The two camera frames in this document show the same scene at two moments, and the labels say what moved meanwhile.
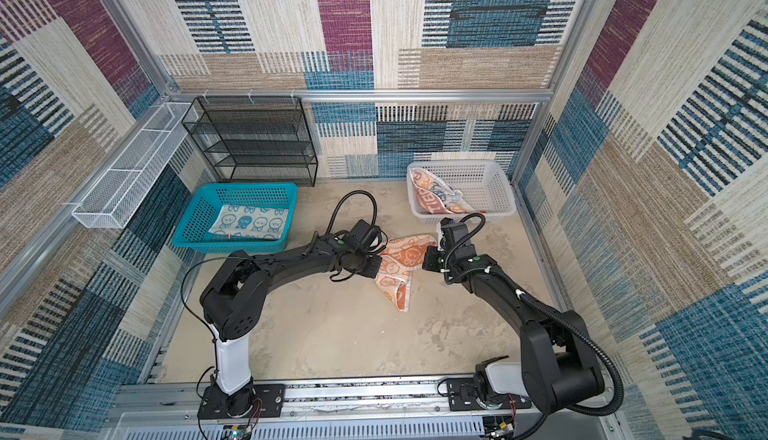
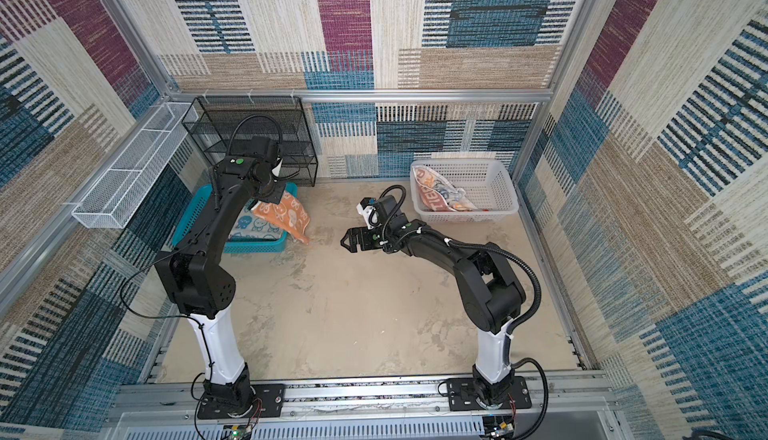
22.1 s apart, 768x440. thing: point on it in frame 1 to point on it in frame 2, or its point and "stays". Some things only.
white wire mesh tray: x=114 y=199 stays
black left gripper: x=373 y=271 to x=279 y=188
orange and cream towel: x=401 y=256 to x=288 y=215
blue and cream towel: x=248 y=221 stays
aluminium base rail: x=348 y=411 stays
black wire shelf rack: x=254 y=138 stays
